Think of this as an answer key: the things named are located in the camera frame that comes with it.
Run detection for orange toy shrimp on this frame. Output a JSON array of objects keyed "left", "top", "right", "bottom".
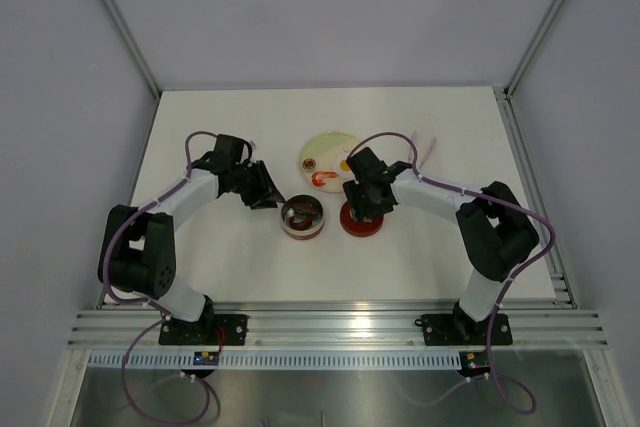
[{"left": 311, "top": 171, "right": 339, "bottom": 187}]

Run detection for aluminium front rail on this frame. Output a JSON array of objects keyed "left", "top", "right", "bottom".
[{"left": 67, "top": 301, "right": 608, "bottom": 350}]

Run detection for pink cat paw tongs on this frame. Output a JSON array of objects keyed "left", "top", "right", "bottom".
[{"left": 408, "top": 131, "right": 437, "bottom": 170}]

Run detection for toy fried egg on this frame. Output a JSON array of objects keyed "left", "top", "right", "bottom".
[{"left": 331, "top": 152, "right": 353, "bottom": 180}]

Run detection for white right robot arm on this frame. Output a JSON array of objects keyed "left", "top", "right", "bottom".
[{"left": 340, "top": 147, "right": 539, "bottom": 345}]

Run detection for cream green round plate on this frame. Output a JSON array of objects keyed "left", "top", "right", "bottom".
[{"left": 298, "top": 132, "right": 360, "bottom": 194}]

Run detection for toy noodle bowl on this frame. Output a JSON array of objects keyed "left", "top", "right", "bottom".
[{"left": 302, "top": 158, "right": 316, "bottom": 171}]

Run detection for left aluminium frame post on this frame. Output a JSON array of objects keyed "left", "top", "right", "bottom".
[{"left": 99, "top": 0, "right": 162, "bottom": 101}]

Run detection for right aluminium frame post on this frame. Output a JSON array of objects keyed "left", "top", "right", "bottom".
[{"left": 503, "top": 0, "right": 569, "bottom": 100}]

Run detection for red lunch box lid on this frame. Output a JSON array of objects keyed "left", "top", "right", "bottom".
[{"left": 339, "top": 201, "right": 384, "bottom": 238}]

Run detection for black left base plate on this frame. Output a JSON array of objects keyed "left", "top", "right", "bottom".
[{"left": 159, "top": 314, "right": 249, "bottom": 346}]

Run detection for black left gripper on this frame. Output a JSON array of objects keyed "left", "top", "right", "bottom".
[{"left": 231, "top": 161, "right": 285, "bottom": 210}]

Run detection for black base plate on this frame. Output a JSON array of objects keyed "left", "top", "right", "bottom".
[
  {"left": 414, "top": 314, "right": 513, "bottom": 347},
  {"left": 159, "top": 314, "right": 249, "bottom": 346}
]

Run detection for dark red toy octopus tentacle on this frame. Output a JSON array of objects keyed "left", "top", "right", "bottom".
[{"left": 286, "top": 216, "right": 314, "bottom": 231}]

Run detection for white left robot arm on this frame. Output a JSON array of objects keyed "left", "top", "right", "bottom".
[{"left": 97, "top": 134, "right": 284, "bottom": 346}]

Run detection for aluminium rail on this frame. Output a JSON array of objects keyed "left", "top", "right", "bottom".
[
  {"left": 493, "top": 87, "right": 578, "bottom": 309},
  {"left": 67, "top": 301, "right": 608, "bottom": 350}
]

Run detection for white slotted cable duct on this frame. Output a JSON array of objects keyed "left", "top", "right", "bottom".
[{"left": 88, "top": 350, "right": 462, "bottom": 371}]

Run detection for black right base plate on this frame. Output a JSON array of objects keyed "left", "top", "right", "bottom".
[{"left": 414, "top": 314, "right": 513, "bottom": 347}]

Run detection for aluminium frame post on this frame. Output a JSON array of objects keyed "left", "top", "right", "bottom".
[
  {"left": 99, "top": 0, "right": 162, "bottom": 101},
  {"left": 503, "top": 0, "right": 569, "bottom": 100}
]

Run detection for brown toy sea cucumber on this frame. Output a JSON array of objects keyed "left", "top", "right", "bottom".
[{"left": 292, "top": 202, "right": 319, "bottom": 215}]

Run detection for right side aluminium rail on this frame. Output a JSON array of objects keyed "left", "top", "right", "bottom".
[{"left": 493, "top": 87, "right": 578, "bottom": 309}]

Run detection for red steel lunch box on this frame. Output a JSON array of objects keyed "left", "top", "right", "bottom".
[{"left": 280, "top": 194, "right": 325, "bottom": 240}]

